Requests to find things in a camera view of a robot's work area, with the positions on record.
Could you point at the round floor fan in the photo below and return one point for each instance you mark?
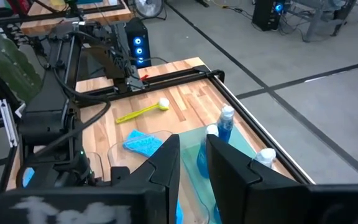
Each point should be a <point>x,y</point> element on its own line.
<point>149,7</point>

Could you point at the clear plastic bin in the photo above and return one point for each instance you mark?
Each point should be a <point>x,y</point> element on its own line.
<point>98,168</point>
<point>120,161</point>

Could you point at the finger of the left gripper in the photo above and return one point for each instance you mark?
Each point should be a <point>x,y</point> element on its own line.
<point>120,175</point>

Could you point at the green cactus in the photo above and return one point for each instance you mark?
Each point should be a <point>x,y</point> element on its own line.
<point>8,62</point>

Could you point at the black computer tower blue lights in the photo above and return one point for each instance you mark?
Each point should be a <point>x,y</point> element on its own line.
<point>138,43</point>
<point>267,14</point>

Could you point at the wooden workbench black frame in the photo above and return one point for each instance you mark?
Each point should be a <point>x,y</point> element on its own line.
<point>36,28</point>

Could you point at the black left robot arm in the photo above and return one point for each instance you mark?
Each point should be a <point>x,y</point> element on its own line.
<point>48,109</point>

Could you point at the yellow-green dish brush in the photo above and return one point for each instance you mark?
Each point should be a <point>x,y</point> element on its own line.
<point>141,111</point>

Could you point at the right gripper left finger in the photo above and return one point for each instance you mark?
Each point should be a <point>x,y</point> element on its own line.
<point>166,168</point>

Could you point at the silver aluminium extrusion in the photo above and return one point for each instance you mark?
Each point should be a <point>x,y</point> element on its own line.
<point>8,121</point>

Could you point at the teal plastic bin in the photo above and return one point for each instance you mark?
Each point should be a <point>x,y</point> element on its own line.
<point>190,146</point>

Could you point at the grey metal desk frame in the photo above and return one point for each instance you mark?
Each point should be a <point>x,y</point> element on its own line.
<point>322,18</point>

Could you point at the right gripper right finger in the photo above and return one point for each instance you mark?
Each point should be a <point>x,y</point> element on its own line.
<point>238,183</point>

